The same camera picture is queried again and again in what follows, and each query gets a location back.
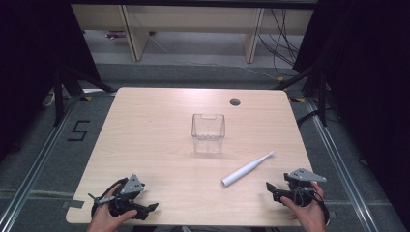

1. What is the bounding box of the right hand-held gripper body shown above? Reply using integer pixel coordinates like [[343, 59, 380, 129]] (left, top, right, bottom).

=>
[[283, 167, 328, 208]]

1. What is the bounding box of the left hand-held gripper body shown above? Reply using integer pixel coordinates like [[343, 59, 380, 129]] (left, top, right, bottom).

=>
[[88, 173, 146, 220]]

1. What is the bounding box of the white electric toothbrush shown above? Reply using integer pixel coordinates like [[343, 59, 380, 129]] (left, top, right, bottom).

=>
[[220, 150, 277, 188]]

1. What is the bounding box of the clear plastic container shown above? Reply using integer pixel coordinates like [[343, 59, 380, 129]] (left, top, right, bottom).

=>
[[190, 113, 226, 155]]

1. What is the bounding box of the person's right hand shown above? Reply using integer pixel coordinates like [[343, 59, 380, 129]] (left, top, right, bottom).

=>
[[279, 181, 327, 232]]

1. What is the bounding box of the person's left hand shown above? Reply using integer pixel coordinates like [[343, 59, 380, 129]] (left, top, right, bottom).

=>
[[85, 183, 138, 232]]

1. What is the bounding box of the grey floor tape piece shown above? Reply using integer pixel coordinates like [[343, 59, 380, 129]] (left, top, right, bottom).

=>
[[61, 199, 85, 209]]

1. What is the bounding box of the black metal stand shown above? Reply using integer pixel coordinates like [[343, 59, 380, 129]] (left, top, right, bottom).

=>
[[52, 63, 118, 128], [273, 63, 329, 128]]

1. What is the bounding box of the black curtain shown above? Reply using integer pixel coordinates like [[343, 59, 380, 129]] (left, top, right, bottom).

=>
[[0, 0, 103, 162], [291, 0, 410, 223]]

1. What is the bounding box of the small purple object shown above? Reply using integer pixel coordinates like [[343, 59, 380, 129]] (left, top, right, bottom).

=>
[[104, 30, 128, 41]]

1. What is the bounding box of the light wooden shelf unit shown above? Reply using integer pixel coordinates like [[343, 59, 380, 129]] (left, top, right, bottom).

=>
[[71, 3, 315, 65]]

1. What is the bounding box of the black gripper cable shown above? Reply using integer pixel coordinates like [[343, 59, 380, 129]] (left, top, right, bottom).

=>
[[90, 177, 130, 218], [293, 187, 331, 226]]

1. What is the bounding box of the metal floor rail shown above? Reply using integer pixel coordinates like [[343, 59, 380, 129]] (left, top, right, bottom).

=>
[[0, 95, 81, 232], [304, 97, 379, 232]]

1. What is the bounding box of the black floor cable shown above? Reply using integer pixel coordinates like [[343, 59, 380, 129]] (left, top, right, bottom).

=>
[[295, 108, 322, 128]]

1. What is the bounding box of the bundle of black cables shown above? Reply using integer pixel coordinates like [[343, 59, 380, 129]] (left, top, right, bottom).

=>
[[256, 8, 302, 77]]

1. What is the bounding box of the thin white floor cable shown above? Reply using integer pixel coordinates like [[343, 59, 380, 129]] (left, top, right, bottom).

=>
[[147, 32, 282, 82]]

